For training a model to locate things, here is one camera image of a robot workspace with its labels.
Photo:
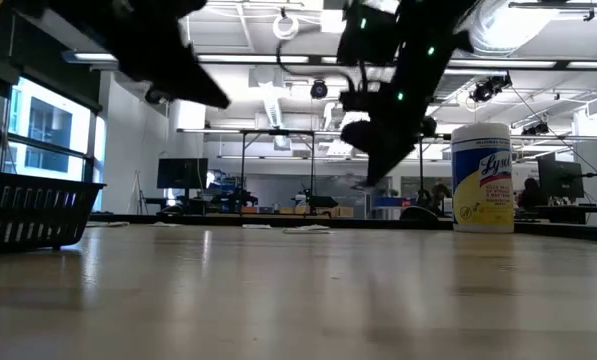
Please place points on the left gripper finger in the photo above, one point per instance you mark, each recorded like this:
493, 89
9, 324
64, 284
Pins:
193, 87

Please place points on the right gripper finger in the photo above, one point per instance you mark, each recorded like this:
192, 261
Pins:
385, 160

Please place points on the long white wrapper packet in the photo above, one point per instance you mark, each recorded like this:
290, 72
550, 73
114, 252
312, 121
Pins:
118, 224

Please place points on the square printed towelette packet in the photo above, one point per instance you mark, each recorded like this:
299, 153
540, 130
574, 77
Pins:
165, 224
257, 226
97, 224
313, 227

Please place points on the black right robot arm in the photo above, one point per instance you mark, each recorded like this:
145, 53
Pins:
418, 70

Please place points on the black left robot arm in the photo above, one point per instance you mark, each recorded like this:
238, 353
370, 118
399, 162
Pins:
53, 6

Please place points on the blue storage bin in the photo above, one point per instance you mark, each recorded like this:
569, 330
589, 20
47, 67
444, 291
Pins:
393, 202

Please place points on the dark chair back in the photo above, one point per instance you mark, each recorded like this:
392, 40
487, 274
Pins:
419, 214

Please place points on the long ceiling light bar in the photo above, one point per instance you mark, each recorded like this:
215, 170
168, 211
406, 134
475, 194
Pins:
253, 58

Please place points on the brown cardboard box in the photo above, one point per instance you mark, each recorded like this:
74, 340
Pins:
340, 212

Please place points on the black desktop device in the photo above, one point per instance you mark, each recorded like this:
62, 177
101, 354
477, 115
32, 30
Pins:
323, 201

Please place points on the black computer monitor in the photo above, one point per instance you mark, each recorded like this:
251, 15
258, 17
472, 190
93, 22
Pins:
183, 174
560, 179

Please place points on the Lysol wipes canister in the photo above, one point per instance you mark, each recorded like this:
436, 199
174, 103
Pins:
483, 200

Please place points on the person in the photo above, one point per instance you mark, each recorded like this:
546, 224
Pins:
530, 192

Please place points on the black slotted plastic basket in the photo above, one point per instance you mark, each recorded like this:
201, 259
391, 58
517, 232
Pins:
28, 215

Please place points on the black vertical post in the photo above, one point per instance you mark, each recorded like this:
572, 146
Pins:
421, 170

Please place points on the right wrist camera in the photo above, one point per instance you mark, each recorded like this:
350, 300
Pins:
368, 35

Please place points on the black robot station frame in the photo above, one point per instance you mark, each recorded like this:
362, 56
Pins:
278, 132

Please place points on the black ceiling camera cluster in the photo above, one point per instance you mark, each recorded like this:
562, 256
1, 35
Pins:
488, 90

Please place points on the silver spiral air duct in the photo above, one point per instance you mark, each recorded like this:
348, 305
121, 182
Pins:
508, 30

